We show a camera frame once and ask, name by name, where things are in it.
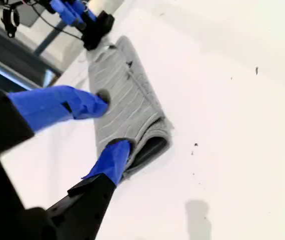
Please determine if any black camera cable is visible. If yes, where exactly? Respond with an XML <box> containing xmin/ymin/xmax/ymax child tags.
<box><xmin>28</xmin><ymin>2</ymin><xmax>85</xmax><ymax>41</ymax></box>

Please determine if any black silver camera box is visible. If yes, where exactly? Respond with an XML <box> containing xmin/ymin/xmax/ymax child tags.
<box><xmin>0</xmin><ymin>3</ymin><xmax>21</xmax><ymax>39</ymax></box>

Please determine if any shiny metal rail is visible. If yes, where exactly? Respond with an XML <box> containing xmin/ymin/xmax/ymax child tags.
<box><xmin>0</xmin><ymin>51</ymin><xmax>61</xmax><ymax>92</ymax></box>

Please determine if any grey striped towel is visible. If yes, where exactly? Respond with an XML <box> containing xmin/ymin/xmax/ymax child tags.
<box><xmin>86</xmin><ymin>34</ymin><xmax>175</xmax><ymax>181</ymax></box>

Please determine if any grey metal bar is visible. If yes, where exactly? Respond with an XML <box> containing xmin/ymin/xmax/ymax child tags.
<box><xmin>33</xmin><ymin>19</ymin><xmax>66</xmax><ymax>57</ymax></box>

